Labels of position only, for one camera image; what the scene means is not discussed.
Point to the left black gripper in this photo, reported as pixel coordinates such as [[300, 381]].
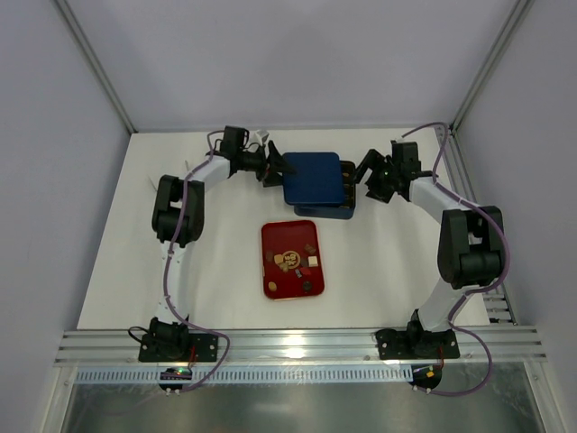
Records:
[[266, 163]]

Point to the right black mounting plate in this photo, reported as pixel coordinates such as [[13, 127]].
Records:
[[404, 345]]

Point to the blue tin lid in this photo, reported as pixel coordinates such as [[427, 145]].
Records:
[[317, 180]]

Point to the slotted cable duct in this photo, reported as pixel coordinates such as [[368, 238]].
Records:
[[246, 374]]

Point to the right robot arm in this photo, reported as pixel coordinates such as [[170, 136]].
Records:
[[471, 253]]

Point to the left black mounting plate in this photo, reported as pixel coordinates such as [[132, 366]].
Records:
[[198, 348]]

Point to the right aluminium corner post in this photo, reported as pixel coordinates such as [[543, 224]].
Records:
[[516, 16]]

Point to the black mounting plate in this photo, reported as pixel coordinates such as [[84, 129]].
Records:
[[404, 345], [198, 348]]

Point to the red lacquer tray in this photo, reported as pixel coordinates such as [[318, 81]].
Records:
[[284, 242]]

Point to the aluminium corner post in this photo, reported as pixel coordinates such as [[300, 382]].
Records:
[[87, 52], [516, 16]]

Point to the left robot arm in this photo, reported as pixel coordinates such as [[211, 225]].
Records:
[[178, 220]]

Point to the left aluminium corner post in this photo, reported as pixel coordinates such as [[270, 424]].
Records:
[[87, 52]]

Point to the aluminium front rail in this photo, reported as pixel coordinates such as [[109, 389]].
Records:
[[292, 346]]

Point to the metal serving tongs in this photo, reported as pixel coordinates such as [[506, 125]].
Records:
[[180, 171]]

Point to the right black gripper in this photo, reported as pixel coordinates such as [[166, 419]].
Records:
[[376, 176]]

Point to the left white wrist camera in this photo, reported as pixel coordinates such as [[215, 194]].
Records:
[[260, 137]]

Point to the blue chocolate tin box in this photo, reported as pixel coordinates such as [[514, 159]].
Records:
[[344, 211]]

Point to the right aluminium side rail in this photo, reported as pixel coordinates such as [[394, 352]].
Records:
[[496, 301]]

